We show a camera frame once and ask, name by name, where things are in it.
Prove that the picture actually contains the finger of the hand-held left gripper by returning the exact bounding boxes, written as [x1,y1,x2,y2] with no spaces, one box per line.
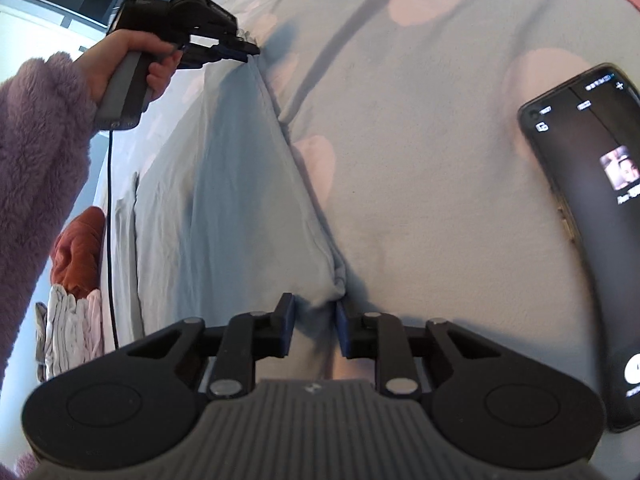
[176,46,251,69]
[190,33,262,57]

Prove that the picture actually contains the pink dotted grey duvet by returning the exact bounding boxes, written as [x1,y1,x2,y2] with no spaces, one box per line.
[107,0,640,428]

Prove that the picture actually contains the black smartphone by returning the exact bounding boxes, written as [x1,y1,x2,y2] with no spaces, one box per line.
[517,62,640,433]

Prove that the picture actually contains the stack of folded clothes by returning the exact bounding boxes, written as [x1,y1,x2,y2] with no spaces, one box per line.
[35,284,108,382]

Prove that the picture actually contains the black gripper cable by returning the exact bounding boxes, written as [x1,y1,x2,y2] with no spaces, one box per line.
[104,129,121,352]

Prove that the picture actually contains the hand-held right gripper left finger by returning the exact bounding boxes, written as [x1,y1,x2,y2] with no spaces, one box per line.
[122,292,297,401]

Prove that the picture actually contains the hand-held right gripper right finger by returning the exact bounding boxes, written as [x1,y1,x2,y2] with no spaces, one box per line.
[335,300,506,397]

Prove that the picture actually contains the rust red knitted cloth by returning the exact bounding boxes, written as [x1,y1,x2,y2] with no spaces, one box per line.
[50,206,107,301]

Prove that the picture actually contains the person's left forearm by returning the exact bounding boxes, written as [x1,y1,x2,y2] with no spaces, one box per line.
[0,51,99,480]

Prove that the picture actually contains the light grey garment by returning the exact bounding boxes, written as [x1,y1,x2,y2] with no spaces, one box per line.
[107,30,349,356]

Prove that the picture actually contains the person's left hand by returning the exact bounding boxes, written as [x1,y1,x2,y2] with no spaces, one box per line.
[75,32,184,105]

